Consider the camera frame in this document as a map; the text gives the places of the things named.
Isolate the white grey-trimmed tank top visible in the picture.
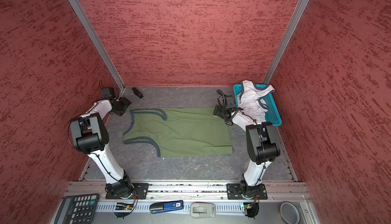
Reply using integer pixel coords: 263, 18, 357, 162
237, 80, 275, 123

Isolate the teal plastic basket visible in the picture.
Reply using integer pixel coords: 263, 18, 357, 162
233, 84, 282, 127

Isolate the olive green tank top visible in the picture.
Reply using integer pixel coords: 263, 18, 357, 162
123, 108, 233, 157

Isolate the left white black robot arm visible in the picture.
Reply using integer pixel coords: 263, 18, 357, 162
68, 87, 136, 199

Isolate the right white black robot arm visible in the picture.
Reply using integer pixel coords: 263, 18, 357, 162
213, 90, 281, 200

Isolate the small black stapler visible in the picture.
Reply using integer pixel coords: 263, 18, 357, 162
132, 87, 144, 99

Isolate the right small circuit board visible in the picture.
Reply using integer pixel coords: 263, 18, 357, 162
243, 203, 253, 210

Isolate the small circuit board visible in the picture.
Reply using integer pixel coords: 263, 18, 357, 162
243, 203, 253, 210
115, 202, 134, 212

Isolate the left small circuit board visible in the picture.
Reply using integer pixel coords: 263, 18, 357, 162
115, 202, 134, 212

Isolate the blue black utility knife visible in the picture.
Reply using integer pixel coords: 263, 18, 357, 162
149, 200, 184, 214

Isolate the black calculator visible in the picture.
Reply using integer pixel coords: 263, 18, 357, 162
54, 193, 99, 224

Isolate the grey tape roll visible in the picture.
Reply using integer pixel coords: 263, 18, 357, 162
279, 202, 300, 224

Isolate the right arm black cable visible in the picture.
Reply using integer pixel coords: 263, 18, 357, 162
216, 89, 245, 126

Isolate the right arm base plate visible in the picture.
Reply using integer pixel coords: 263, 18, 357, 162
227, 183, 268, 201

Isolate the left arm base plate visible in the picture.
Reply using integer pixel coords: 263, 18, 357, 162
105, 183, 150, 201

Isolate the aluminium front rail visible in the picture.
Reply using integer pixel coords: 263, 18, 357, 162
65, 180, 311, 202

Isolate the left aluminium corner post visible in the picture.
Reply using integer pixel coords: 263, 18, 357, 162
68, 0, 126, 95

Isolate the aluminium corner post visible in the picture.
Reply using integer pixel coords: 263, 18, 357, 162
68, 0, 126, 95
262, 0, 309, 84

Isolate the right aluminium corner post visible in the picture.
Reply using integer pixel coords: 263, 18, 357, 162
262, 0, 309, 84

